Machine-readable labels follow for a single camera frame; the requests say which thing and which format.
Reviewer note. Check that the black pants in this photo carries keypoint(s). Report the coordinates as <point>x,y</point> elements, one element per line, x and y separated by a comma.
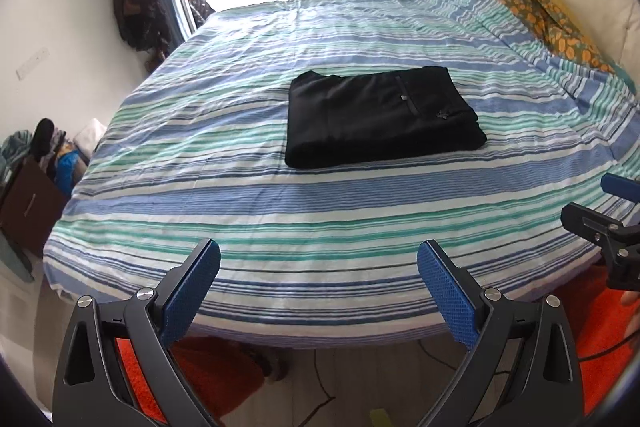
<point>344,120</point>

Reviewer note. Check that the orange floral quilt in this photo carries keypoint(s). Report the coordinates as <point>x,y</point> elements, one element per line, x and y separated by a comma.
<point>558,29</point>

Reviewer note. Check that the pile of clothes by wall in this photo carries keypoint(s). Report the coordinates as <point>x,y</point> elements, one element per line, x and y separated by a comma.
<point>63,160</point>

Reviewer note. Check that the white wall switch plate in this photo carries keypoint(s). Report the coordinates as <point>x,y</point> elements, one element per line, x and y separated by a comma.
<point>32,63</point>

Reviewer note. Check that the dark jacket hanging on wall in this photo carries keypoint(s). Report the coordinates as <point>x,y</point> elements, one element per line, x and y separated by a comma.
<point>143,25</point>

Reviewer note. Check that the person's right hand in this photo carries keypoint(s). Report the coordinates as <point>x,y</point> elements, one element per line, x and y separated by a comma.
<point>630,299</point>

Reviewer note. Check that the green slipper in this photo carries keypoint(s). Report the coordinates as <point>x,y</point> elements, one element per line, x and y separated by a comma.
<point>380,418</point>

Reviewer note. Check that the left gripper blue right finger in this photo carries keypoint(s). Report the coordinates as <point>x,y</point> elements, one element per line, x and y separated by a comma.
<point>520,367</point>

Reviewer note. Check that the striped blue green bedsheet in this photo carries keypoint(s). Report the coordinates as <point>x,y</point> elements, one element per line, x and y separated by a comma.
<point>328,257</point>

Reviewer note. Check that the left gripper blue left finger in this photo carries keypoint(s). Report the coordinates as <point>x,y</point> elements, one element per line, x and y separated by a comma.
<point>91,386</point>

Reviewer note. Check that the cream padded headboard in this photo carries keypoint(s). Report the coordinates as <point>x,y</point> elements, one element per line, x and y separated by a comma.
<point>614,26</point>

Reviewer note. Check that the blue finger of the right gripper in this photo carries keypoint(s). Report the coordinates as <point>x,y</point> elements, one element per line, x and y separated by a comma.
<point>618,186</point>

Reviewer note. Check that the orange fleece right leg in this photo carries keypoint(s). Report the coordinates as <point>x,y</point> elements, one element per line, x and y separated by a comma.
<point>598,322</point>

